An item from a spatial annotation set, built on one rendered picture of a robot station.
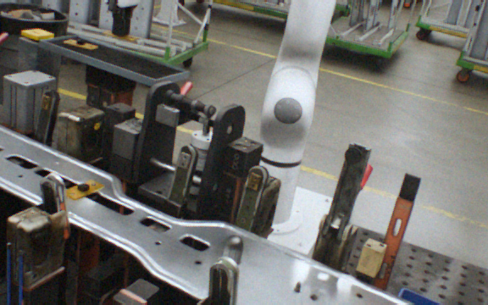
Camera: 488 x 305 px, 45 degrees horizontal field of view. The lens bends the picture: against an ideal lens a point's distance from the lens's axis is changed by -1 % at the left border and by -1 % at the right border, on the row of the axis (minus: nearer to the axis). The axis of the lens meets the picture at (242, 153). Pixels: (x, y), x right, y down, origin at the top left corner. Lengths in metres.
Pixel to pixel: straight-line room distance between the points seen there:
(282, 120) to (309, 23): 0.23
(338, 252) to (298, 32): 0.54
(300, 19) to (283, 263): 0.59
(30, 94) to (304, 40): 0.64
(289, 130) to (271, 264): 0.46
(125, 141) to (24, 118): 0.27
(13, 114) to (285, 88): 0.63
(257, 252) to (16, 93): 0.69
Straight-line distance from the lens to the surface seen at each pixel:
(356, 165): 1.05
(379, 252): 1.04
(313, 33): 1.39
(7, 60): 3.94
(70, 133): 1.34
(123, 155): 1.31
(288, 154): 1.49
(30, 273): 1.04
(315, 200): 1.76
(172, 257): 1.02
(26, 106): 1.44
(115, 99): 1.49
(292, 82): 1.38
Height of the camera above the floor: 1.56
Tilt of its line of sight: 23 degrees down
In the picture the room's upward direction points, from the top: 10 degrees clockwise
